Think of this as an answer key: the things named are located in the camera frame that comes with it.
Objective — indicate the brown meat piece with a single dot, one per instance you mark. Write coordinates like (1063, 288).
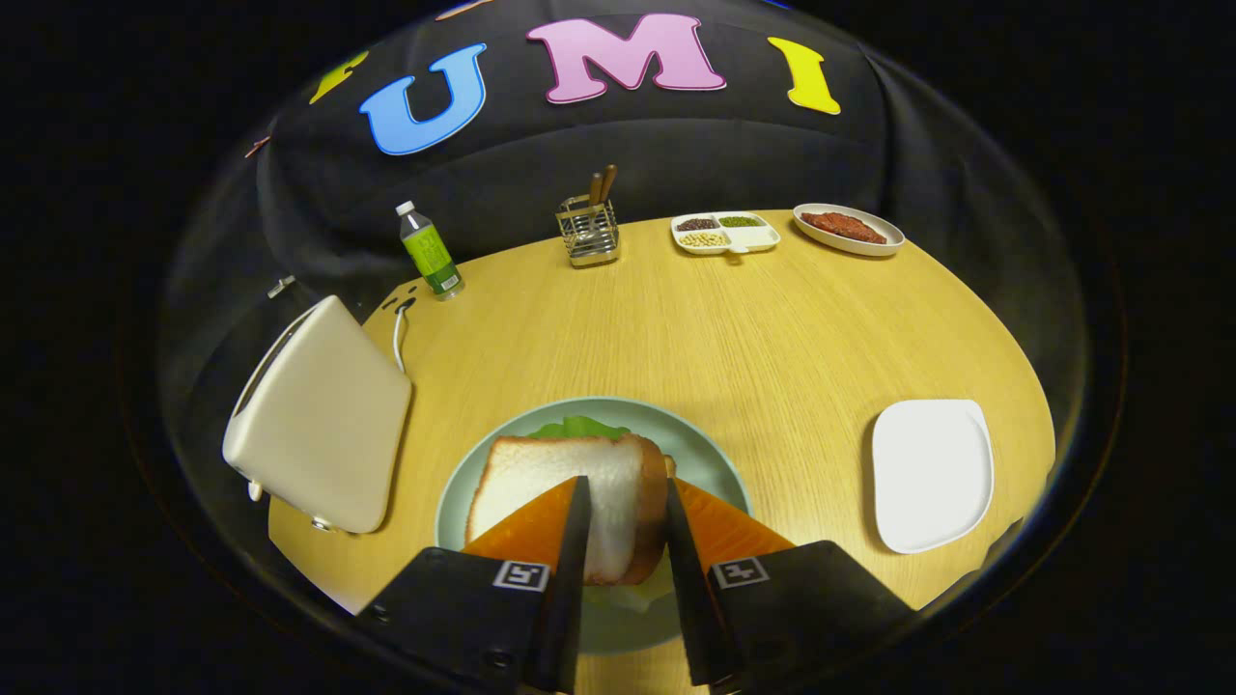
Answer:
(840, 227)

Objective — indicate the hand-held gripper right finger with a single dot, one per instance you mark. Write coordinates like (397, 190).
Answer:
(690, 589)

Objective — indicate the green lettuce leaf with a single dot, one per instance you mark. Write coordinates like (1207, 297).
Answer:
(579, 427)

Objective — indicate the round white plate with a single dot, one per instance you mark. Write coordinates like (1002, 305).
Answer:
(869, 246)

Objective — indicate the small wooden clip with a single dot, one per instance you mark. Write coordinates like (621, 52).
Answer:
(256, 147)

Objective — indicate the pale green round plate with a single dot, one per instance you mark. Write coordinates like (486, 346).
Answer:
(695, 434)

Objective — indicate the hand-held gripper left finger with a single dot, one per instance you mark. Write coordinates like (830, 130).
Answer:
(565, 598)

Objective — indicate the white toaster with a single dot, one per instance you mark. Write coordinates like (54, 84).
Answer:
(319, 425)

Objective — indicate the black backdrop cloth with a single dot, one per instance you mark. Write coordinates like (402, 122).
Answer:
(628, 145)

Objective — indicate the divided white dish with beans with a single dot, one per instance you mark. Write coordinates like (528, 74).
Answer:
(758, 236)

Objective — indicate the small silver clip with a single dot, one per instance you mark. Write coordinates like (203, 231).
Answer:
(280, 287)

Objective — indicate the white bread slice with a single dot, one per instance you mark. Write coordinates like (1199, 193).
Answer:
(608, 483)

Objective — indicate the square white plate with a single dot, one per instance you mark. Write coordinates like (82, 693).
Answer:
(932, 473)

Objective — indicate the green label water bottle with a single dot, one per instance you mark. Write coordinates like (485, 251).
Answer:
(430, 253)

